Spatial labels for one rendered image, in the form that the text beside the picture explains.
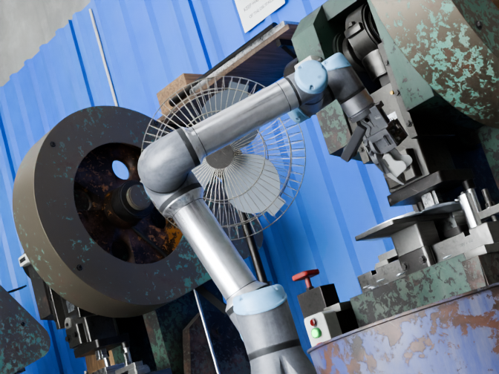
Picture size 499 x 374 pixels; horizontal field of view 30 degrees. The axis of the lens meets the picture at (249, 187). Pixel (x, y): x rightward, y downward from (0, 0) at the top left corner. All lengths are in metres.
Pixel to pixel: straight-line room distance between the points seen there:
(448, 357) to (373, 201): 3.11
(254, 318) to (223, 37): 3.02
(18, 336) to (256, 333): 3.36
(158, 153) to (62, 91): 3.97
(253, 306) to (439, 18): 0.77
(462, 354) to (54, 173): 2.58
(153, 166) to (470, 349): 1.18
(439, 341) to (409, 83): 1.50
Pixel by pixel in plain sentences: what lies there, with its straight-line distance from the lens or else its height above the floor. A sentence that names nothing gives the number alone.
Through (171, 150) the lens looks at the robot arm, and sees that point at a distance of 2.08.
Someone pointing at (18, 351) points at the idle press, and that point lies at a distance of 5.22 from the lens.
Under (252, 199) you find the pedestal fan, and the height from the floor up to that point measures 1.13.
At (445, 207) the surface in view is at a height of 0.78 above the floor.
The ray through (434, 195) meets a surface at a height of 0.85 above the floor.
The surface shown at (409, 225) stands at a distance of 2.44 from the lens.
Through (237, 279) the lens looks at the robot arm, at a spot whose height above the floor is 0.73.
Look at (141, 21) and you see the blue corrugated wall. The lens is 5.40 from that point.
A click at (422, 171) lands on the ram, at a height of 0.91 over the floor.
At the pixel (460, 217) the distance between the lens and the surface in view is 2.55.
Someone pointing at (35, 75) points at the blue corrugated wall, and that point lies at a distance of 6.31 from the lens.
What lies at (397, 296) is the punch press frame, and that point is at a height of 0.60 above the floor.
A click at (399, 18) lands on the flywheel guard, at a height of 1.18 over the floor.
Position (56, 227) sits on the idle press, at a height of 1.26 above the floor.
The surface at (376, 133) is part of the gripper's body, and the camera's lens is 2.30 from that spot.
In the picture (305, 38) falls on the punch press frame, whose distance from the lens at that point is 2.75.
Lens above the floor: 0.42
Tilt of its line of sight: 14 degrees up
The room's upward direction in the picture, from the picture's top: 17 degrees counter-clockwise
